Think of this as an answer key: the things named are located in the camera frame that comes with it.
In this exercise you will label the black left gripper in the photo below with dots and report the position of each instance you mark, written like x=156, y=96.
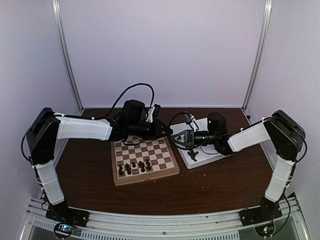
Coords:
x=157, y=133

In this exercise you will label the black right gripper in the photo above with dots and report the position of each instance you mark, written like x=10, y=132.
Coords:
x=189, y=141

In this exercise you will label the dark chess knight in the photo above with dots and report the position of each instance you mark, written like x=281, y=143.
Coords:
x=192, y=154

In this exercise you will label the dark chess rook small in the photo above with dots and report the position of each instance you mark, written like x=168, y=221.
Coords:
x=127, y=166

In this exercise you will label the dark chess bishop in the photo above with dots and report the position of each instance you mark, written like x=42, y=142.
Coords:
x=120, y=172

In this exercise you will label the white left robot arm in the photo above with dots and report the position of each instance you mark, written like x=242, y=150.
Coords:
x=50, y=127

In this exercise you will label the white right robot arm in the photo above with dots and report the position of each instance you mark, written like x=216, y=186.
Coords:
x=289, y=143

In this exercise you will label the wooden chess board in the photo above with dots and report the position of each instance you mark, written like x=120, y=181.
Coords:
x=159, y=152

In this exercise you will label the white plastic divided tray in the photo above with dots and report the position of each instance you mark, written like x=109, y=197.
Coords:
x=206, y=154

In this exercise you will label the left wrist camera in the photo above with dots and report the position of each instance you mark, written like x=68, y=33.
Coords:
x=152, y=113

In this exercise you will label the left aluminium frame post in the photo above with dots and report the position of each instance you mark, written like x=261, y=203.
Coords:
x=65, y=53

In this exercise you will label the aluminium frame post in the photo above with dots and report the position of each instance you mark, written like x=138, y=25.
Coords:
x=65, y=53
x=264, y=30

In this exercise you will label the aluminium front rail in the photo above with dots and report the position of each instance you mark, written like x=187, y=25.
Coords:
x=224, y=225

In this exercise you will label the right aluminium frame post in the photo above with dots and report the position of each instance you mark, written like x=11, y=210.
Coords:
x=264, y=30

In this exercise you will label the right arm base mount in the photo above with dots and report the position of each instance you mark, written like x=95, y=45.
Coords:
x=266, y=211

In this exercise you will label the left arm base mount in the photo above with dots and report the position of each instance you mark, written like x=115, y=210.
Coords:
x=61, y=212

